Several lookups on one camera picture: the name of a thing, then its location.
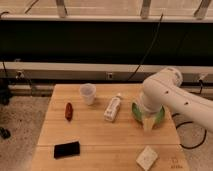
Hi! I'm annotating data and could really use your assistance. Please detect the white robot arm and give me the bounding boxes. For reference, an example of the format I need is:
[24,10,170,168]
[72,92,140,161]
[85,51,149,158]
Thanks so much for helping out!
[139,67,213,132]

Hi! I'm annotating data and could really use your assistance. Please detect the black hanging cable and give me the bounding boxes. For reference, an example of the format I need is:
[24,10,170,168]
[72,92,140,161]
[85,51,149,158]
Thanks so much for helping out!
[126,13,164,82]

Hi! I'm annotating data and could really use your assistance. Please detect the clear plastic cup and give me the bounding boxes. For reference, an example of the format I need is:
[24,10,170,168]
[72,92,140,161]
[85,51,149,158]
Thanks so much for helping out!
[79,83,96,105]

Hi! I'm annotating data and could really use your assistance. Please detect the black floor cable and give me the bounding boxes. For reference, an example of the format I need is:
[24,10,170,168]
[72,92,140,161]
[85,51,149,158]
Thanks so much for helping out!
[171,112,208,150]

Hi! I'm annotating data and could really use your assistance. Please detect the black eraser block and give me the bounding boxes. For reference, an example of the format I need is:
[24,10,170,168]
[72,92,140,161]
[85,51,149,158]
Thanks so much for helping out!
[54,141,80,159]

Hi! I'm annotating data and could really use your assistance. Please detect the green bowl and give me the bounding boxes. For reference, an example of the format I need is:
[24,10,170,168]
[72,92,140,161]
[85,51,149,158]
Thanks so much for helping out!
[131,102,165,124]

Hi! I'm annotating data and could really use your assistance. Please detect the black object at left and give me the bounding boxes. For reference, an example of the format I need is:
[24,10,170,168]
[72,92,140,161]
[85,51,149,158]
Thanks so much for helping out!
[0,79,12,105]

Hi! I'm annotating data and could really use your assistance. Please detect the white plastic bottle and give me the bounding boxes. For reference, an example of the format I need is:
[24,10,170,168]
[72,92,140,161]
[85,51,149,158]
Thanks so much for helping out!
[104,93,122,122]

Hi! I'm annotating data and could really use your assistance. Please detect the red-brown chili pepper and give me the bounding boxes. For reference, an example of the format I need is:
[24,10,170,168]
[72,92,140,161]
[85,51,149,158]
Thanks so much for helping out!
[65,103,73,121]

